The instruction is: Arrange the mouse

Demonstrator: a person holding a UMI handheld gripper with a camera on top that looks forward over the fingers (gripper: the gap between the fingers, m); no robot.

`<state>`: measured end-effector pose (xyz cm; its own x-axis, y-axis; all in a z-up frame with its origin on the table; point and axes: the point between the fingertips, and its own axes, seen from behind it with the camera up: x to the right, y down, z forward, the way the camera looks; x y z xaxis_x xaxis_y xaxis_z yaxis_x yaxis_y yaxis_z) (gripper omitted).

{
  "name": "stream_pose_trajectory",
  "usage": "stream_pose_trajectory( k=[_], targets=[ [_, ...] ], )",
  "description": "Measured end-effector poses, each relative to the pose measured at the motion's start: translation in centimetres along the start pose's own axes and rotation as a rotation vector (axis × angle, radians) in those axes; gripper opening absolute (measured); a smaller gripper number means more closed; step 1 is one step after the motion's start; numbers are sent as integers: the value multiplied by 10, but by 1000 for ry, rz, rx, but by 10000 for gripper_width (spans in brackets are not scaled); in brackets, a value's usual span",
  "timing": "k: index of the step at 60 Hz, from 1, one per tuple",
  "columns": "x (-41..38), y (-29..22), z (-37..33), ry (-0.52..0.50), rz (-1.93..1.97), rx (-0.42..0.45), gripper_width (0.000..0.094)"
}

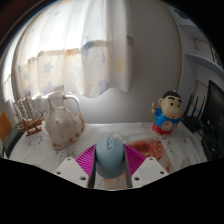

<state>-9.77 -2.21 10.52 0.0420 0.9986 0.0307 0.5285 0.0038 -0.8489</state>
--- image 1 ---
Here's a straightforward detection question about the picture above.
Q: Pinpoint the white wall shelf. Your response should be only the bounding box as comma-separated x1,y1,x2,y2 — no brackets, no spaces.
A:
179,23,224,73

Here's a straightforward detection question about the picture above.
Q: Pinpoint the orange wooden chair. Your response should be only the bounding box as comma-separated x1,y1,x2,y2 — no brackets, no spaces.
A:
0,110,14,143

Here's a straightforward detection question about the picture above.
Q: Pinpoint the black router with antennas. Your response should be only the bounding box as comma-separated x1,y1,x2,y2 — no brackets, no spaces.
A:
183,93,206,134

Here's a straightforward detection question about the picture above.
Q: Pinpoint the white jug with handle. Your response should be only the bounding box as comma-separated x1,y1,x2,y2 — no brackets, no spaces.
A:
49,91,82,116

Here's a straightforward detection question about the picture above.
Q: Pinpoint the large white conch shell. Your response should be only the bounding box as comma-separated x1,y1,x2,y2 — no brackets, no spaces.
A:
44,91,86,150

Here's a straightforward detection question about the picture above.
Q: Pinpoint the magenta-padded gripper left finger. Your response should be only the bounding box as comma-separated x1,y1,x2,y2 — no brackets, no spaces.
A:
53,143,98,189

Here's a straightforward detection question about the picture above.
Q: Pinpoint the black box device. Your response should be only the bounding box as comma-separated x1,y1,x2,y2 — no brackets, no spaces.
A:
201,133,221,161

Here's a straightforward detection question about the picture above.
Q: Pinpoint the white printed tablecloth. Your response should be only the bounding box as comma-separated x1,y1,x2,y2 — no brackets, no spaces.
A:
1,120,209,188

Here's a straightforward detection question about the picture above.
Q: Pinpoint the wooden model sailing ship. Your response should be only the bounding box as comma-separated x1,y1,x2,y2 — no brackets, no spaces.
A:
12,94,46,137

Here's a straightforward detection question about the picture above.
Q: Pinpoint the black computer monitor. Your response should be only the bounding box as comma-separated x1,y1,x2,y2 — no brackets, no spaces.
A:
199,79,224,161

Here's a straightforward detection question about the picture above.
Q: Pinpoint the light blue computer mouse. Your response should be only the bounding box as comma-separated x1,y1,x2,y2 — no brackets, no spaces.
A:
94,136,127,179

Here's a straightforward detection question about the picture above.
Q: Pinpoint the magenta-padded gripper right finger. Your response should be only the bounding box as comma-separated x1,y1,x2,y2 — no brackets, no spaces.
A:
123,143,169,189

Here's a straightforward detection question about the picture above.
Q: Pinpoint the white star print curtain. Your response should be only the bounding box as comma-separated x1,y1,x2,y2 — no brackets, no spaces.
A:
9,0,134,101

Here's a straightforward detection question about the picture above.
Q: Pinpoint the cartoon boy figure clock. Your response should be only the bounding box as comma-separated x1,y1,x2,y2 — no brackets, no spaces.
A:
151,89,184,136

